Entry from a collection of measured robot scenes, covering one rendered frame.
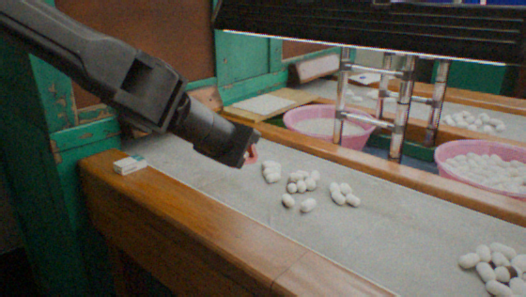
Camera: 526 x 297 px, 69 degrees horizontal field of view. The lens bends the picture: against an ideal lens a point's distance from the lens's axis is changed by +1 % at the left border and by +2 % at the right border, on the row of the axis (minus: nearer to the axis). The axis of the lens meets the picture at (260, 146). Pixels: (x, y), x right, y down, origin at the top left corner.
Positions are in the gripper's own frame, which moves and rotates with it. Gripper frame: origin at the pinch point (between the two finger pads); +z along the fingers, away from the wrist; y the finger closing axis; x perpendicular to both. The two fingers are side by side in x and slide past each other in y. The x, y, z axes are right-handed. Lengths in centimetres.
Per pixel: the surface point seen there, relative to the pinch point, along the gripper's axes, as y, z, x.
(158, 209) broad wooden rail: 12.4, -3.2, 15.4
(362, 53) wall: 101, 195, -127
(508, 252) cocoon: -37.1, 20.8, -3.0
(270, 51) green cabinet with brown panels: 45, 40, -40
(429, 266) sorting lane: -28.8, 14.8, 4.2
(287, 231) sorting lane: -7.3, 8.6, 9.1
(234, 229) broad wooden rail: -2.4, 0.6, 12.3
